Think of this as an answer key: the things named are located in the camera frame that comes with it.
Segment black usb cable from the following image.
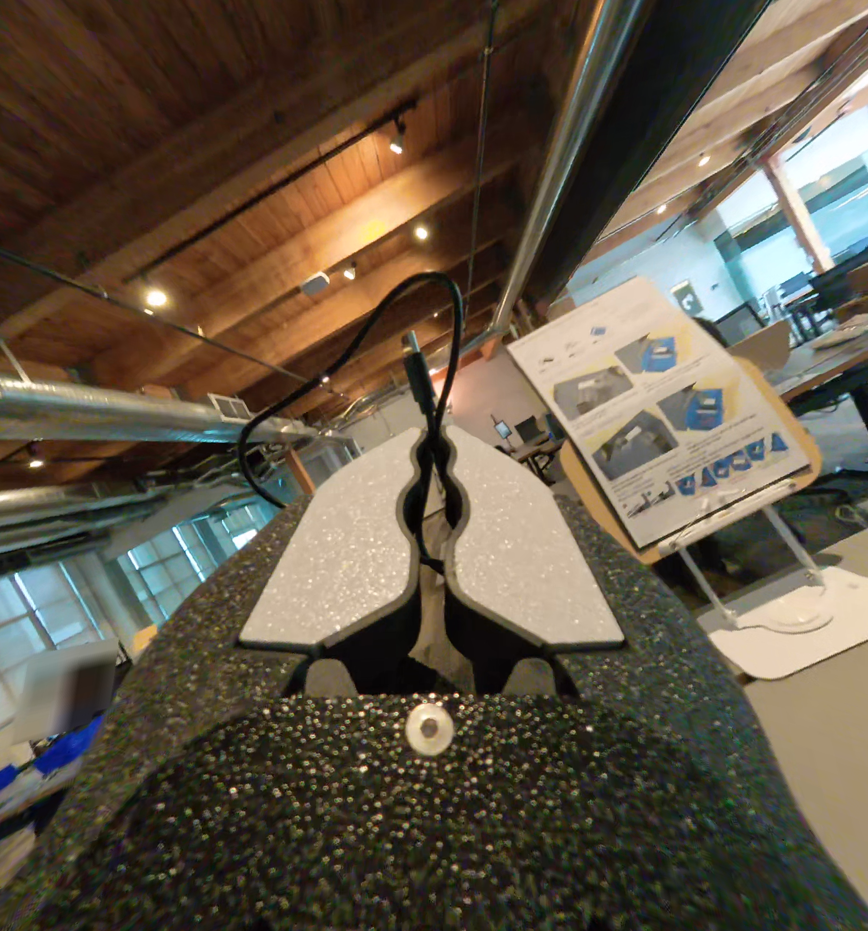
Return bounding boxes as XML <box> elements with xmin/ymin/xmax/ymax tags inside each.
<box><xmin>237</xmin><ymin>272</ymin><xmax>465</xmax><ymax>577</ymax></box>

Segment wooden support column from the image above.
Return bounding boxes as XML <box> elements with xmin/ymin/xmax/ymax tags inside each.
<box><xmin>759</xmin><ymin>156</ymin><xmax>836</xmax><ymax>274</ymax></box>

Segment large paned windows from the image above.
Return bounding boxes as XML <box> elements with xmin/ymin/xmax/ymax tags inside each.
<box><xmin>0</xmin><ymin>502</ymin><xmax>283</xmax><ymax>736</ymax></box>

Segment beige chair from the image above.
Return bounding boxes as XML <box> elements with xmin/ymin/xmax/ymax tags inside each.
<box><xmin>725</xmin><ymin>320</ymin><xmax>795</xmax><ymax>374</ymax></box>

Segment silver air duct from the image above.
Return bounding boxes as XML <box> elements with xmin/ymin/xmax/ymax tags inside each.
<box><xmin>0</xmin><ymin>374</ymin><xmax>319</xmax><ymax>447</ymax></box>
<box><xmin>0</xmin><ymin>480</ymin><xmax>174</xmax><ymax>532</ymax></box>

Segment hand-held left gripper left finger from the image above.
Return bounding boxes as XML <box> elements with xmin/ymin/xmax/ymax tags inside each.
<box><xmin>238</xmin><ymin>427</ymin><xmax>435</xmax><ymax>693</ymax></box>

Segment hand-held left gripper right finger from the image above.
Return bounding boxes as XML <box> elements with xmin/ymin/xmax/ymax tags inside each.
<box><xmin>437</xmin><ymin>424</ymin><xmax>627</xmax><ymax>693</ymax></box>

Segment steel ceiling pipe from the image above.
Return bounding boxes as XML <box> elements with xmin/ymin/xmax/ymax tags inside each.
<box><xmin>490</xmin><ymin>0</ymin><xmax>657</xmax><ymax>347</ymax></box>

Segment small blue storage bins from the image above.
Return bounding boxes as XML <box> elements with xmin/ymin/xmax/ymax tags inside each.
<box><xmin>0</xmin><ymin>727</ymin><xmax>107</xmax><ymax>813</ymax></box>

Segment wooden desk black legs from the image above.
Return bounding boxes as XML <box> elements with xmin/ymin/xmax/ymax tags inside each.
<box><xmin>775</xmin><ymin>331</ymin><xmax>868</xmax><ymax>478</ymax></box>

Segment black track light rail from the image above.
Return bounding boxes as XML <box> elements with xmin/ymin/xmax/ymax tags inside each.
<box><xmin>124</xmin><ymin>100</ymin><xmax>418</xmax><ymax>285</ymax></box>

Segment printed instruction sheet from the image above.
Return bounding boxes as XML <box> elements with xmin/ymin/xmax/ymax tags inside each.
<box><xmin>508</xmin><ymin>276</ymin><xmax>816</xmax><ymax>550</ymax></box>

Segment black ceiling beam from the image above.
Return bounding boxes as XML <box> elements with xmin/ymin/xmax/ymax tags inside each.
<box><xmin>528</xmin><ymin>0</ymin><xmax>770</xmax><ymax>307</ymax></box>

